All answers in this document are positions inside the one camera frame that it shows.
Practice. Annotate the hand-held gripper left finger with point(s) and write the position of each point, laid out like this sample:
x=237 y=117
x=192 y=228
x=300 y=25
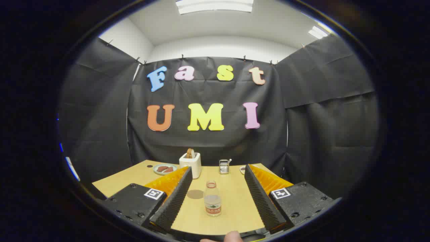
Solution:
x=174 y=201

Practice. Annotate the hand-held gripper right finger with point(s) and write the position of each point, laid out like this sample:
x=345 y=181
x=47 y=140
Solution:
x=260 y=198

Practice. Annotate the round brown coaster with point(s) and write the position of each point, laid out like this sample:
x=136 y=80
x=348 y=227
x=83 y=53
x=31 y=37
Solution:
x=195 y=194

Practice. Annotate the wooden table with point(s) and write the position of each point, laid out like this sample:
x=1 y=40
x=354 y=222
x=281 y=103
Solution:
x=233 y=191

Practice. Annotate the brown meat piece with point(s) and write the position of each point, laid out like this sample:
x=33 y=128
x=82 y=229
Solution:
x=162 y=168
x=169 y=170

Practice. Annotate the white divided dish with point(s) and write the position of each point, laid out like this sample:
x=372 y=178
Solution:
x=242 y=169

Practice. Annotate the pale green plate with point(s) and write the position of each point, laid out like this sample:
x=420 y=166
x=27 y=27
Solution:
x=156 y=170

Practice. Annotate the white toaster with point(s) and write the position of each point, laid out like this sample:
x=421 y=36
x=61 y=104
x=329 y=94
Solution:
x=193 y=164

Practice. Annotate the brown bread slice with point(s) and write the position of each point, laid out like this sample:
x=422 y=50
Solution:
x=190 y=153

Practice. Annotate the ceiling light panel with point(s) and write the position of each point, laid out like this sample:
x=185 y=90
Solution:
x=215 y=6
x=317 y=32

